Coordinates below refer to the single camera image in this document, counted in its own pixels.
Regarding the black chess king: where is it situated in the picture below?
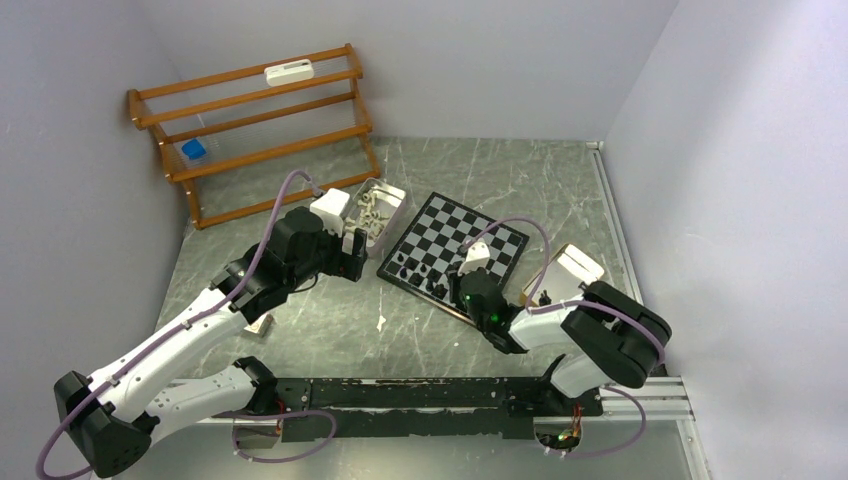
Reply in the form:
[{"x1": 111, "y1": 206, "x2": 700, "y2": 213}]
[{"x1": 433, "y1": 284, "x2": 447, "y2": 299}]

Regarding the chessboard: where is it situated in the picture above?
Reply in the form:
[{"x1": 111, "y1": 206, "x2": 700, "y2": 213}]
[{"x1": 376, "y1": 192, "x2": 529, "y2": 323}]

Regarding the gold tin of black pieces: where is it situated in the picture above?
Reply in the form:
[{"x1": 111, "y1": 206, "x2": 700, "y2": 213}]
[{"x1": 532, "y1": 244, "x2": 605, "y2": 307}]

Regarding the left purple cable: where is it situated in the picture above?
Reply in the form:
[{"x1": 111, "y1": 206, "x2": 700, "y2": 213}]
[{"x1": 34, "y1": 169, "x2": 339, "y2": 480}]

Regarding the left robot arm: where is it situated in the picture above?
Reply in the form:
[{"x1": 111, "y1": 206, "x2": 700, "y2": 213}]
[{"x1": 54, "y1": 207, "x2": 368, "y2": 478}]

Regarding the small card box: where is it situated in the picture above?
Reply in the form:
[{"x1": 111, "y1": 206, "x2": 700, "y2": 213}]
[{"x1": 243, "y1": 313, "x2": 274, "y2": 337}]

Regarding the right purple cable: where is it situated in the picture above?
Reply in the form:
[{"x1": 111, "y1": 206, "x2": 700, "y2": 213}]
[{"x1": 457, "y1": 217, "x2": 667, "y2": 460}]

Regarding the wooden shelf rack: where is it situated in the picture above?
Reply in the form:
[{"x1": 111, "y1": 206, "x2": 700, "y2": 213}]
[{"x1": 126, "y1": 43, "x2": 382, "y2": 230}]

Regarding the blue cap container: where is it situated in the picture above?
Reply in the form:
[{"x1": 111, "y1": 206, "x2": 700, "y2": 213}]
[{"x1": 180, "y1": 138, "x2": 207, "y2": 161}]

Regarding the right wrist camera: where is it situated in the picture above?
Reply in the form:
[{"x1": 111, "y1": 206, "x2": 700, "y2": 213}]
[{"x1": 457, "y1": 239, "x2": 491, "y2": 275}]

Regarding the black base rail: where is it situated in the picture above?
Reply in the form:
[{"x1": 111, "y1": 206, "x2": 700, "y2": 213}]
[{"x1": 239, "y1": 377, "x2": 604, "y2": 440}]

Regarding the white box on rack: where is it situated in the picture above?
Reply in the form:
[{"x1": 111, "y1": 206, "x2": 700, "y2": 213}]
[{"x1": 264, "y1": 58, "x2": 315, "y2": 87}]

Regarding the pink tin of white pieces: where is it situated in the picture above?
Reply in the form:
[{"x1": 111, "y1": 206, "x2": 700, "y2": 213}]
[{"x1": 342, "y1": 178, "x2": 407, "y2": 257}]

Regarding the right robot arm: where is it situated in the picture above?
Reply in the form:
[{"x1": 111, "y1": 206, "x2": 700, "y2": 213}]
[{"x1": 448, "y1": 269, "x2": 672, "y2": 414}]

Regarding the purple cable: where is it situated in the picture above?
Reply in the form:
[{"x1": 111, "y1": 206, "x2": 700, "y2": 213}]
[
  {"x1": 34, "y1": 169, "x2": 339, "y2": 480},
  {"x1": 457, "y1": 217, "x2": 667, "y2": 460}
]

